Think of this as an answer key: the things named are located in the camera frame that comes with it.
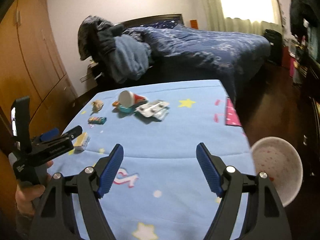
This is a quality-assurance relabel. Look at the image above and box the phone on gripper mount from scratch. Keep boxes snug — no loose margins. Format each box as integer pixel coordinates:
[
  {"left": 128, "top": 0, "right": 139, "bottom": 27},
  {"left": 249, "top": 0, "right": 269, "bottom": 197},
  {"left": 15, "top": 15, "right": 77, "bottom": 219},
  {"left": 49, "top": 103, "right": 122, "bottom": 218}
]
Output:
[{"left": 11, "top": 96, "right": 32, "bottom": 154}]

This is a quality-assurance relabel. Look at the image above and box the brown wooden wardrobe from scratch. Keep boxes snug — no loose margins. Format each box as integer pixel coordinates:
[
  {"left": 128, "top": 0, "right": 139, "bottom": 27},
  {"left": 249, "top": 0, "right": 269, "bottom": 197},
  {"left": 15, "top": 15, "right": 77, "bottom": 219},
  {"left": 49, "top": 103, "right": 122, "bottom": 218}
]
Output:
[{"left": 1, "top": 0, "right": 76, "bottom": 154}]

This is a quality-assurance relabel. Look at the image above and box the dark hanging coat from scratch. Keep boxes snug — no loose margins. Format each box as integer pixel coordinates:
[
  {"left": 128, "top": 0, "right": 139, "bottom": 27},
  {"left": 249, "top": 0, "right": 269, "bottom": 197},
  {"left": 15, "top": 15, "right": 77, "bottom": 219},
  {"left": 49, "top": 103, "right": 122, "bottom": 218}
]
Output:
[{"left": 290, "top": 0, "right": 311, "bottom": 39}]

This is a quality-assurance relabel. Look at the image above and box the wooden nightstand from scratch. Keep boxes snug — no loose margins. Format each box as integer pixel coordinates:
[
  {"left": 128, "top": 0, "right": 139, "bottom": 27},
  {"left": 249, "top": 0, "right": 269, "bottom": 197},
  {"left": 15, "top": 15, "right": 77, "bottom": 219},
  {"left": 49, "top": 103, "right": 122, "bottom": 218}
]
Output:
[{"left": 80, "top": 61, "right": 104, "bottom": 91}]

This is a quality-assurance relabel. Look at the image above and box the teal plastic cap piece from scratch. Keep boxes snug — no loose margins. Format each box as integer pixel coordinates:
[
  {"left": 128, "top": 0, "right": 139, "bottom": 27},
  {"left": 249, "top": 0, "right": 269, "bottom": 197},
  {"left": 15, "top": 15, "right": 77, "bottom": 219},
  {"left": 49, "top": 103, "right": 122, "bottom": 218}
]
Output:
[{"left": 117, "top": 105, "right": 134, "bottom": 114}]

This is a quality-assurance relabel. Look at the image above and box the person's left hand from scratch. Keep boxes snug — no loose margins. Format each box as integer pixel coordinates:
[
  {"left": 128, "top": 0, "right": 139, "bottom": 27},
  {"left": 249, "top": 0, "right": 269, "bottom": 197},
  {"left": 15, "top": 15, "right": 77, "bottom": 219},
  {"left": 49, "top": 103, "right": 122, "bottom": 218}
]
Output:
[{"left": 15, "top": 160, "right": 54, "bottom": 218}]

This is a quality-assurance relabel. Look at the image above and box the pale green curtain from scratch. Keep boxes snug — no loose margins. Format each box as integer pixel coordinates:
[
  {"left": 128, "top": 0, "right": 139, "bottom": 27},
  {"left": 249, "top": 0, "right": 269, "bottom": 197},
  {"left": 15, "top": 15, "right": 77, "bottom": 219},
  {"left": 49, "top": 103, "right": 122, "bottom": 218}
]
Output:
[{"left": 201, "top": 0, "right": 283, "bottom": 35}]

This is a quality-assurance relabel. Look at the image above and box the light blue fleece blanket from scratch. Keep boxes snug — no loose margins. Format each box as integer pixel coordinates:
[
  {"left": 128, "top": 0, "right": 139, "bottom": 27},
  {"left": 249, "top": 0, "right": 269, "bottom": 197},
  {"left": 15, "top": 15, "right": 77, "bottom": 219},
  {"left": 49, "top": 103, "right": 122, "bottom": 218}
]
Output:
[{"left": 108, "top": 34, "right": 151, "bottom": 83}]

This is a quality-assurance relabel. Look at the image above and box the silver pill blister pack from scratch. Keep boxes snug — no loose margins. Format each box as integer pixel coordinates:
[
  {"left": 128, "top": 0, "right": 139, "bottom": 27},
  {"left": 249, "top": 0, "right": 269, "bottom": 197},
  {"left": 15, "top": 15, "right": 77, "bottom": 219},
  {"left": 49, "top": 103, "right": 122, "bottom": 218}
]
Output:
[{"left": 135, "top": 100, "right": 169, "bottom": 121}]

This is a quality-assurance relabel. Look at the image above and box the bed with navy duvet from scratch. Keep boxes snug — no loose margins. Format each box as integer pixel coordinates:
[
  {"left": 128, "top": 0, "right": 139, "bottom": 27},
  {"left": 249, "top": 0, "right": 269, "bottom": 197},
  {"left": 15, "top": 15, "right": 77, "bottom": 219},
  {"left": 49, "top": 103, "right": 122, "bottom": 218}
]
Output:
[{"left": 122, "top": 14, "right": 271, "bottom": 102}]

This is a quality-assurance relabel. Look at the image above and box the black suitcase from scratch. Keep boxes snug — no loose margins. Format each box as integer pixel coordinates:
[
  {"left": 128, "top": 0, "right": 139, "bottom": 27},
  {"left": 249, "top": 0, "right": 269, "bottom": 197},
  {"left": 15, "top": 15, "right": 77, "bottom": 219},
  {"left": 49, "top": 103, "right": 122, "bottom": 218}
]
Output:
[{"left": 264, "top": 29, "right": 283, "bottom": 66}]

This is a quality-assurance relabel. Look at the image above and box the small yellow cardboard box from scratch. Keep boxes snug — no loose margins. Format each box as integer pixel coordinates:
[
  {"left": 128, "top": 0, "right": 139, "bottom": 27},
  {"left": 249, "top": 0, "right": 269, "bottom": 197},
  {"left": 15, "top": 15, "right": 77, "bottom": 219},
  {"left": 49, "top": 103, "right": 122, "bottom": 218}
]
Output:
[{"left": 73, "top": 132, "right": 90, "bottom": 152}]

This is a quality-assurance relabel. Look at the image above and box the dark jacket pile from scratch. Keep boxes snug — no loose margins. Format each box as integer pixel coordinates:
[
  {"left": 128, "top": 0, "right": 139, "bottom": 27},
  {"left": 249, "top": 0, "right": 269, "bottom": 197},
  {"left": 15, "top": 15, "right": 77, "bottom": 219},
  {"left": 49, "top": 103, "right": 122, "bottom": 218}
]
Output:
[{"left": 78, "top": 15, "right": 124, "bottom": 61}]

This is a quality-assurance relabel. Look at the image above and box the crumpled beige paper ball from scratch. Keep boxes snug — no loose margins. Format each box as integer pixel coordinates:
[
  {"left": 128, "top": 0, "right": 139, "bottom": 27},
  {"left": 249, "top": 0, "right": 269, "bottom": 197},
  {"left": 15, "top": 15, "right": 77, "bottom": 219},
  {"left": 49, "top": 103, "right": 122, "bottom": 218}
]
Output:
[{"left": 91, "top": 100, "right": 104, "bottom": 113}]

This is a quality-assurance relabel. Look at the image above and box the white red paper cup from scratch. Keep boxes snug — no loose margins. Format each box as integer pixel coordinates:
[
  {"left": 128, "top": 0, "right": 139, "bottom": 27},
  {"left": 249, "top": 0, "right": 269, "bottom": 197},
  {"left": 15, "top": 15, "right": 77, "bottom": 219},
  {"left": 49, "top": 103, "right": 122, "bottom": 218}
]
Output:
[{"left": 118, "top": 90, "right": 148, "bottom": 108}]

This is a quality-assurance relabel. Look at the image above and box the colourful candy wrapper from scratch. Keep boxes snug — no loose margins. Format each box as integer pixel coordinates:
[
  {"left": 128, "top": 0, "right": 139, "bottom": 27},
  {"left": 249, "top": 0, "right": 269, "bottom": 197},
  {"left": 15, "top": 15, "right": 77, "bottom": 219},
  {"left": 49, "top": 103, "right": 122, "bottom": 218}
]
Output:
[{"left": 88, "top": 116, "right": 107, "bottom": 125}]

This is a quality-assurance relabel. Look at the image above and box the orange box by headboard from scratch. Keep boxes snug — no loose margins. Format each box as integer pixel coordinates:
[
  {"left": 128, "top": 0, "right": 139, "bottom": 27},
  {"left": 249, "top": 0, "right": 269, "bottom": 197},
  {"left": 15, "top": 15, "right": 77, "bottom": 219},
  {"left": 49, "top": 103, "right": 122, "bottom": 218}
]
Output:
[{"left": 190, "top": 20, "right": 199, "bottom": 29}]

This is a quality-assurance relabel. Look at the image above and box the light blue patterned table blanket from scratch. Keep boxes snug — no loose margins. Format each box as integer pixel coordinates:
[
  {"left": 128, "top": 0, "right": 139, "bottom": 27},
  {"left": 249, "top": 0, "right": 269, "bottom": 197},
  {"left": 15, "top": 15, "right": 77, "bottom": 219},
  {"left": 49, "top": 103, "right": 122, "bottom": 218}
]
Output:
[{"left": 49, "top": 80, "right": 255, "bottom": 239}]

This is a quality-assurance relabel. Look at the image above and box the orange plastic piece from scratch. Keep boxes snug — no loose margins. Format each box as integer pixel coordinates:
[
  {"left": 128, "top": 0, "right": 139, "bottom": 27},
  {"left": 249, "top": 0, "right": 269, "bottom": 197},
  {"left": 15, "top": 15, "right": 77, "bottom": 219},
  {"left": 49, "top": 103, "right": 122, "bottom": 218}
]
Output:
[{"left": 112, "top": 101, "right": 120, "bottom": 107}]

